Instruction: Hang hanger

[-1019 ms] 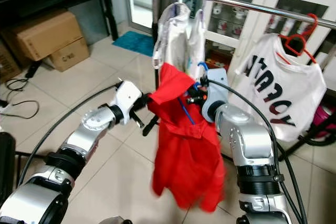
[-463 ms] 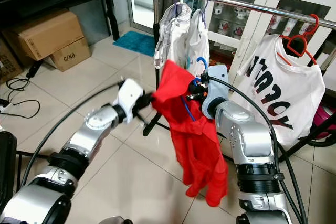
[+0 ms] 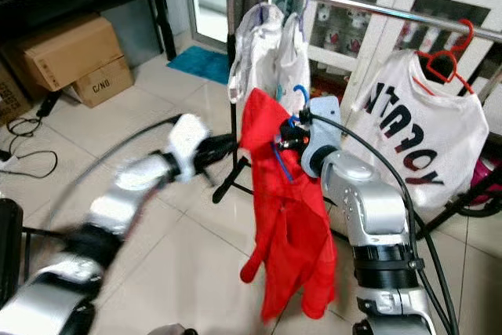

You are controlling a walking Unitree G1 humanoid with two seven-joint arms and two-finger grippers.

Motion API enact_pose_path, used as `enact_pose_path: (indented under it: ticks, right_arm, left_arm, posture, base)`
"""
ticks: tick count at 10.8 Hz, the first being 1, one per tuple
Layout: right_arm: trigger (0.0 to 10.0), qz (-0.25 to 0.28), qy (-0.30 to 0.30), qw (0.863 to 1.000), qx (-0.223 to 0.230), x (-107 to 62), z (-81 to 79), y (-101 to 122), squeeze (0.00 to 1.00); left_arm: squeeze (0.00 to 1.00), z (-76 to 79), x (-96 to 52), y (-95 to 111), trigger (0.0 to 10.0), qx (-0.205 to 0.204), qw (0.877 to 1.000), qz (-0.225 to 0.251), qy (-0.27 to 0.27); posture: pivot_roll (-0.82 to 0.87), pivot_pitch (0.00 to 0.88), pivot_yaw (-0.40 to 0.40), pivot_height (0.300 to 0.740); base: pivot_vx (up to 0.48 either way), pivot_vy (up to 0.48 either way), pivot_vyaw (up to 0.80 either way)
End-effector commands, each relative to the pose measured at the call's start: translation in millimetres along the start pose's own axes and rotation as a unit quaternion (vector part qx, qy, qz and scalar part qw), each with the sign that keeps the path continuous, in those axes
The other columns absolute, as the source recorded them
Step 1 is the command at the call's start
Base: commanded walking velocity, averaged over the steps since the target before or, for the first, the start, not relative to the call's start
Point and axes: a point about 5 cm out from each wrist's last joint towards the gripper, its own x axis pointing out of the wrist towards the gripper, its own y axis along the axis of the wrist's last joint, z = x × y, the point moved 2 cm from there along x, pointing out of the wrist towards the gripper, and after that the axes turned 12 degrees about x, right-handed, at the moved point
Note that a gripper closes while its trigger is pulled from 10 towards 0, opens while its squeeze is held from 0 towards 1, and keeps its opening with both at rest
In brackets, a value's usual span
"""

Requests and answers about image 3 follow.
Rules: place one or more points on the white t-shirt black lettering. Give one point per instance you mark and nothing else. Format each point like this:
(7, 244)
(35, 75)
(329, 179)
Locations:
(400, 68)

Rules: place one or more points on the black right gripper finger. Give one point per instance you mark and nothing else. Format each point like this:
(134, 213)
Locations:
(283, 132)

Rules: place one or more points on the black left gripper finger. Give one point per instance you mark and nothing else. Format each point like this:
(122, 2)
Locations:
(222, 161)
(225, 143)

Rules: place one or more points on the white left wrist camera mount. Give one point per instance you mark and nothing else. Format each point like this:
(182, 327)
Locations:
(187, 143)

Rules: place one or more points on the printed brown cardboard box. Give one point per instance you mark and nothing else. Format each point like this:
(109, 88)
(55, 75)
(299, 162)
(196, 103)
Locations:
(12, 96)

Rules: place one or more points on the white garment with small print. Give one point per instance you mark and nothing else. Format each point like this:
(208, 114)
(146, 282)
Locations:
(294, 60)

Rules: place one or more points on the teal floor mat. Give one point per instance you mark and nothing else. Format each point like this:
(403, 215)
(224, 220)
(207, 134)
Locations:
(200, 64)

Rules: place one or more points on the steel rack upright pole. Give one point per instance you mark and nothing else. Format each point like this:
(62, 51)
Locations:
(227, 37)

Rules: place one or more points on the blue plastic clothes hanger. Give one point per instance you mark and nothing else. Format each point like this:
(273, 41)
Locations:
(305, 98)

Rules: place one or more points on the white garment with grey piping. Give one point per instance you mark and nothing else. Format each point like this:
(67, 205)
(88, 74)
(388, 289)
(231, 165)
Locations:
(255, 52)

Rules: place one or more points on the red plastic clothes hanger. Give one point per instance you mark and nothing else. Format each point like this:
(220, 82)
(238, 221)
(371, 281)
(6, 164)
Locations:
(443, 56)

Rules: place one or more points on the red polo shirt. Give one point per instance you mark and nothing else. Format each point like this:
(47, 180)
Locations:
(290, 225)

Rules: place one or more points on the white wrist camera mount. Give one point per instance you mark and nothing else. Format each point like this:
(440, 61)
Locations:
(321, 131)
(187, 143)

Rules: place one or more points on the small lettered cardboard box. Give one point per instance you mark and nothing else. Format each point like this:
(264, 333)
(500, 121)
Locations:
(106, 84)

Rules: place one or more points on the large plain cardboard box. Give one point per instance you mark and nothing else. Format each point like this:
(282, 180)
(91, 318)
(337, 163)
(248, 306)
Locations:
(70, 52)

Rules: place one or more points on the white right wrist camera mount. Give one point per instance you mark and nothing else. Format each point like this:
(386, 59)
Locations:
(321, 131)

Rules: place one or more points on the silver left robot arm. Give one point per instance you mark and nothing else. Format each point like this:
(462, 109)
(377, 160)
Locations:
(133, 190)

